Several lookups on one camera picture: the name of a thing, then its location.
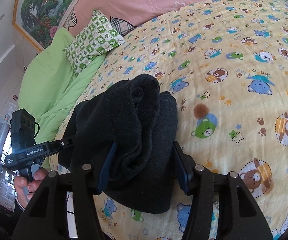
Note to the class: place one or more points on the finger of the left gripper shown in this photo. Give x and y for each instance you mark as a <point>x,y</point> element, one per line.
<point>61,145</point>

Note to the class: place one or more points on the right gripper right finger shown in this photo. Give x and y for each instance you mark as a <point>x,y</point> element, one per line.
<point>240,217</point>

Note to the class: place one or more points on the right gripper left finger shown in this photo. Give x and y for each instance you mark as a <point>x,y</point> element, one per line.
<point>46,214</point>

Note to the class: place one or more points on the black fleece pants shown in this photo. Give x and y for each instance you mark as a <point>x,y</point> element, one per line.
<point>140,122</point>

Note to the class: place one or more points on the person's left hand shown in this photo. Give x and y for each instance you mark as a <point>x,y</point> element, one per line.
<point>26,190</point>

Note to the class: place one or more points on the green duvet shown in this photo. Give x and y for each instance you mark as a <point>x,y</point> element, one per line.
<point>50,88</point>

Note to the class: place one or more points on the green checkered pillow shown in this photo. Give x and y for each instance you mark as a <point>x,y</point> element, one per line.
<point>97,38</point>

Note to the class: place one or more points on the framed landscape painting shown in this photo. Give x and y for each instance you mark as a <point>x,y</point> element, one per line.
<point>38,20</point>

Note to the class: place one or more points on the yellow bear print bedsheet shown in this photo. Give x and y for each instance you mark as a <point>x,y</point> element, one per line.
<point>226,63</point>

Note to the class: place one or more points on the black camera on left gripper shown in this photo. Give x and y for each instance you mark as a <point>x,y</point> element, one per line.
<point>23,127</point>

